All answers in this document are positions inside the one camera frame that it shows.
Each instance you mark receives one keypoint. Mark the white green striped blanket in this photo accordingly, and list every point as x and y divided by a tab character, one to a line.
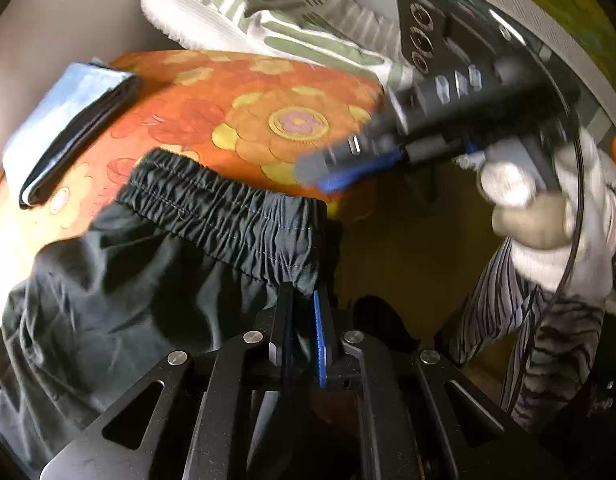
187	5

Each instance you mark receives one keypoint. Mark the folded blue jeans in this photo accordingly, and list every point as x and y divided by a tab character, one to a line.
47	105

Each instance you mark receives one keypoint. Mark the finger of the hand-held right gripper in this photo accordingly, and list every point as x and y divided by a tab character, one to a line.
338	170

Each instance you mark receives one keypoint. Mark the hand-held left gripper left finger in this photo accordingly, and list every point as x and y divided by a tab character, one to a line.
287	327

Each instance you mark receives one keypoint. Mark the person's right hand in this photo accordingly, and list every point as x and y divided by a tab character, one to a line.
508	185

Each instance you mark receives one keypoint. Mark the orange floral bedsheet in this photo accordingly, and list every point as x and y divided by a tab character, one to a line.
268	110

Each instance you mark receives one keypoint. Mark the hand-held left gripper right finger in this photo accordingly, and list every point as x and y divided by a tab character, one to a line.
319	342

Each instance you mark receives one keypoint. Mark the dark grey pants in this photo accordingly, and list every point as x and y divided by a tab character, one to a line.
137	270

